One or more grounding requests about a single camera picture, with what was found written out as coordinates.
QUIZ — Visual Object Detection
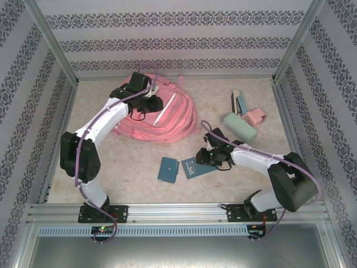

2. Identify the teal passport booklet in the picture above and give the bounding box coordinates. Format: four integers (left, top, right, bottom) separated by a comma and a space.
180, 157, 221, 181

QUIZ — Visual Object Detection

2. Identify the pink backpack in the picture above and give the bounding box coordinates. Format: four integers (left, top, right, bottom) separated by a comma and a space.
111, 71, 202, 143

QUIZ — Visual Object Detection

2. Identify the mint green pencil case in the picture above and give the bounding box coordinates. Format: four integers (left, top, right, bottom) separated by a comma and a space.
220, 112, 258, 142

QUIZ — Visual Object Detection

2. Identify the teal snap wallet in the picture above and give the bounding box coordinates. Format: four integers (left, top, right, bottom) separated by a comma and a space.
157, 156, 181, 184

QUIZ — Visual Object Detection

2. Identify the pink eraser box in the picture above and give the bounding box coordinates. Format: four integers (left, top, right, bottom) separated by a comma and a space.
241, 109, 267, 126

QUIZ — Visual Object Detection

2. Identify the light blue stapler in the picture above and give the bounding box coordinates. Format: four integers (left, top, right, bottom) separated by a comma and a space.
230, 89, 248, 116

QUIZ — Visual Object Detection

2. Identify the right circuit board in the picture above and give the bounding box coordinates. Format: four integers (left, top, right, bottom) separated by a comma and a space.
248, 224, 267, 238

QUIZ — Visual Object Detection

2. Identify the circuit board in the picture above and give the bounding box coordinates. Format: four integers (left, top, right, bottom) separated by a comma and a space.
91, 226, 117, 235
248, 224, 267, 238

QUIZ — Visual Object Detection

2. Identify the metal sheet panel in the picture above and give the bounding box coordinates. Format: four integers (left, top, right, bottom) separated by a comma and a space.
16, 223, 344, 268

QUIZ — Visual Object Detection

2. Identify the left circuit board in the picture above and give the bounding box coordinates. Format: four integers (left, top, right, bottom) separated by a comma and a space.
91, 226, 117, 235

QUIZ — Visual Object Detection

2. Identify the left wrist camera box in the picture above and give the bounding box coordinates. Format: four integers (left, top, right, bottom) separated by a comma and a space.
147, 83, 160, 99

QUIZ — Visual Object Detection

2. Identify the aluminium mounting rail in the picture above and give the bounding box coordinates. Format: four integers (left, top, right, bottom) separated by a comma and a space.
26, 202, 330, 224

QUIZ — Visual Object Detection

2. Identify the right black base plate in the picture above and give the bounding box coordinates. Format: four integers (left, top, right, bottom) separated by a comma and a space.
226, 203, 278, 223

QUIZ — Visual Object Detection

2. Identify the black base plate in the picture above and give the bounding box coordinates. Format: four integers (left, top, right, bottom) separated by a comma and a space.
78, 205, 129, 223
226, 203, 278, 223

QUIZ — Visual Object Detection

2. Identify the aluminium back rail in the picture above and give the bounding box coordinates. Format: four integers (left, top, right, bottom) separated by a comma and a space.
75, 73, 277, 82

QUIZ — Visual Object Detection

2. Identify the aluminium side rail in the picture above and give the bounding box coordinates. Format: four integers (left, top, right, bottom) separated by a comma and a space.
272, 80, 319, 202
37, 82, 80, 204

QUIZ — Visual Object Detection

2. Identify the slotted cable duct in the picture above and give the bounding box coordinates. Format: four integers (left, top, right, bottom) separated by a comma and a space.
37, 225, 249, 237

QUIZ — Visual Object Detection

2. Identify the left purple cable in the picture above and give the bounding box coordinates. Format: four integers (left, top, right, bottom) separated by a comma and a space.
75, 63, 161, 243

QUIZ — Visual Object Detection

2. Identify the purple cable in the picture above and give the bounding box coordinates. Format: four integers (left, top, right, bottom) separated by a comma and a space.
75, 63, 161, 243
200, 119, 321, 241

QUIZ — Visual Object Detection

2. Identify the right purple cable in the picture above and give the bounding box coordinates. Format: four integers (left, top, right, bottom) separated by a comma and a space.
200, 119, 321, 241

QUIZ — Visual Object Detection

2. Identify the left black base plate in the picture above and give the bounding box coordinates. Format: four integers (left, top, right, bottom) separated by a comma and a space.
78, 205, 129, 223

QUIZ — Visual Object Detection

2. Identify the aluminium corner post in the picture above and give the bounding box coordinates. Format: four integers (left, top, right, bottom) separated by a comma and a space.
272, 0, 327, 83
23, 0, 79, 86

